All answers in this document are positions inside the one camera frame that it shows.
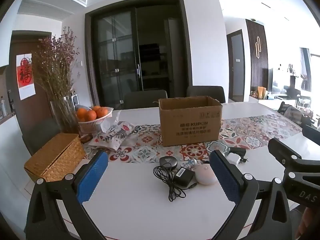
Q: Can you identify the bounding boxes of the glass vase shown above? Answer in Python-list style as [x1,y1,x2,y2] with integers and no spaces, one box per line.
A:
[50,96,80,134]

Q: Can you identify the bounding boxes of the white charger plug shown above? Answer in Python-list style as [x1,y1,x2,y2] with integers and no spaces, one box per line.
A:
[226,153,248,166]

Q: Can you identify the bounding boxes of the red wall calendar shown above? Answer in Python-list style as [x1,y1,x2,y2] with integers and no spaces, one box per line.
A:
[16,53,35,101]

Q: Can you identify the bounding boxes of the woven basket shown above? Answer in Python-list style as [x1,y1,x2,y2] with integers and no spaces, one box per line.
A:
[24,133,87,183]

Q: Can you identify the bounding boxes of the black charger plug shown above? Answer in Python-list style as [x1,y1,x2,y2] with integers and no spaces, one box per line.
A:
[226,146,247,157]

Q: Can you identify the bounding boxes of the grey interior door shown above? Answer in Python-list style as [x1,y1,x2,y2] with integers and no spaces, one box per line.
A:
[226,29,245,100]

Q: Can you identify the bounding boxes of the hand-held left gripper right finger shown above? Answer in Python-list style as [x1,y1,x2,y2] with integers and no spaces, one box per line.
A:
[200,150,292,240]

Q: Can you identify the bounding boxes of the patterned table runner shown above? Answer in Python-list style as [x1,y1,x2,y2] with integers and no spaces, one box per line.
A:
[82,114,303,164]

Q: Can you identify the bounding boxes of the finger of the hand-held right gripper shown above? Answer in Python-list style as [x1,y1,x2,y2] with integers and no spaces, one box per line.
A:
[267,137,320,173]

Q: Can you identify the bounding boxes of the pink oval device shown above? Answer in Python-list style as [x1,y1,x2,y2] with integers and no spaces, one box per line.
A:
[194,164,217,186]

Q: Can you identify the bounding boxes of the floral cloth pouch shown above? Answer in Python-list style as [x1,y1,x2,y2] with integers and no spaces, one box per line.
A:
[89,120,135,152]

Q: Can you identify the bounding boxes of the dark slatted wall panel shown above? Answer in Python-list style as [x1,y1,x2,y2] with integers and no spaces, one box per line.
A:
[246,19,269,95]

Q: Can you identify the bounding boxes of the figurine keychain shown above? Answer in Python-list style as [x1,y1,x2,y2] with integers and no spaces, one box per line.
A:
[181,159,200,168]

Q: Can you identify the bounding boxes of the dark grey chair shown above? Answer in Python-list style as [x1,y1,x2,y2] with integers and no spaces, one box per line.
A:
[124,89,168,110]
[186,86,226,104]
[22,119,60,155]

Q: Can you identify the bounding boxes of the black round device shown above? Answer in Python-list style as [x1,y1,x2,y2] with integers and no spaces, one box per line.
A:
[159,156,178,172]

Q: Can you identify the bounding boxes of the white fruit bowl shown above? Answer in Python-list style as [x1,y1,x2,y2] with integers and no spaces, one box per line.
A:
[78,107,114,133]

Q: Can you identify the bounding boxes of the gold wall ornament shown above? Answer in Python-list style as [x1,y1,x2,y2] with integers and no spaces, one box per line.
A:
[254,36,262,57]

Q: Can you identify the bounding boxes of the brown wooden door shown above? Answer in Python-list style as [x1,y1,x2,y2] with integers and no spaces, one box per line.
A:
[5,30,53,135]

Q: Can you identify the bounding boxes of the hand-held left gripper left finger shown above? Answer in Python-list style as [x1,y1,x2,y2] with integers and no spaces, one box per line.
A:
[24,150,109,240]

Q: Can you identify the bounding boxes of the black power adapter with cable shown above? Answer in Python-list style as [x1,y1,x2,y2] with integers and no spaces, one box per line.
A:
[153,165,198,202]

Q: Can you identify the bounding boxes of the brown cardboard box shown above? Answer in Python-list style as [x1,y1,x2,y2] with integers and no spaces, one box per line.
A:
[158,96,223,147]

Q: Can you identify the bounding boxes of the dark glass sliding door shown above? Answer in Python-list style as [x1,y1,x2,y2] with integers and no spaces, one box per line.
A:
[84,0,193,110]

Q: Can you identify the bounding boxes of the dried flower bouquet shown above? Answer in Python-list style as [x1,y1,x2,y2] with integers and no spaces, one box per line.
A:
[31,26,80,103]

